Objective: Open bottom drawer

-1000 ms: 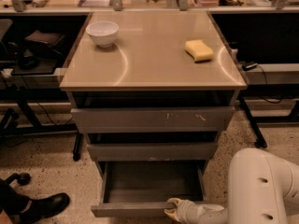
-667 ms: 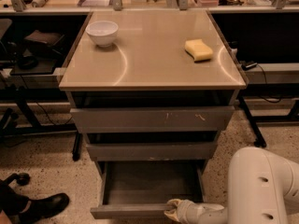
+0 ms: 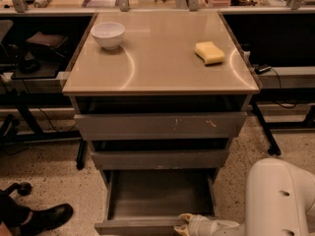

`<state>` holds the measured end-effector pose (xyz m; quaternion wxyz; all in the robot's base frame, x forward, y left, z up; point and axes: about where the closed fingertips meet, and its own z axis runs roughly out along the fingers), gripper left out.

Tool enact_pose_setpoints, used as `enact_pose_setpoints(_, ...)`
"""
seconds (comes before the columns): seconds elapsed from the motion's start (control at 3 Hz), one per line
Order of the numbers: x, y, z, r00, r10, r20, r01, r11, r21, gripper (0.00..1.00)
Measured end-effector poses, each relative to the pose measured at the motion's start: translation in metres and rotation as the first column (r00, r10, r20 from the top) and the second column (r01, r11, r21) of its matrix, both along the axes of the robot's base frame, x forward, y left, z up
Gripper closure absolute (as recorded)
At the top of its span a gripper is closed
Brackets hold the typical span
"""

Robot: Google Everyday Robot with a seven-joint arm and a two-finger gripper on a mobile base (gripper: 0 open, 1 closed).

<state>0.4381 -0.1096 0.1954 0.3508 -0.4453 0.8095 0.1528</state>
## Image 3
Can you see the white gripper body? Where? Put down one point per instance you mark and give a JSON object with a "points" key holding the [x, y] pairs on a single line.
{"points": [[206, 226]]}

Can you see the grey drawer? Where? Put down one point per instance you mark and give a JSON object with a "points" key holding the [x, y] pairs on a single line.
{"points": [[101, 127], [149, 202], [162, 159]]}

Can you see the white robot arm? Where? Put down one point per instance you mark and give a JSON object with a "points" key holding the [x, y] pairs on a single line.
{"points": [[279, 201]]}

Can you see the grey drawer cabinet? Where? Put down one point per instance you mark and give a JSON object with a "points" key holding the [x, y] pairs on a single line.
{"points": [[155, 70]]}

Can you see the black leather shoe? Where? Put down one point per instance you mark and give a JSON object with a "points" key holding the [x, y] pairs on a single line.
{"points": [[43, 220]]}

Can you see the black power adapter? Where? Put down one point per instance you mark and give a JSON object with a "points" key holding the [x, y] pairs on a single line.
{"points": [[261, 69]]}

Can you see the yellow sponge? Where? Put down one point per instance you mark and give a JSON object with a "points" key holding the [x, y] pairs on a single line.
{"points": [[209, 53]]}

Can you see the black chair caster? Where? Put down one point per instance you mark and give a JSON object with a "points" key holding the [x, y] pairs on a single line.
{"points": [[23, 189]]}

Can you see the white ceramic bowl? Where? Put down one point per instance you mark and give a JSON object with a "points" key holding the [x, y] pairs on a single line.
{"points": [[108, 35]]}

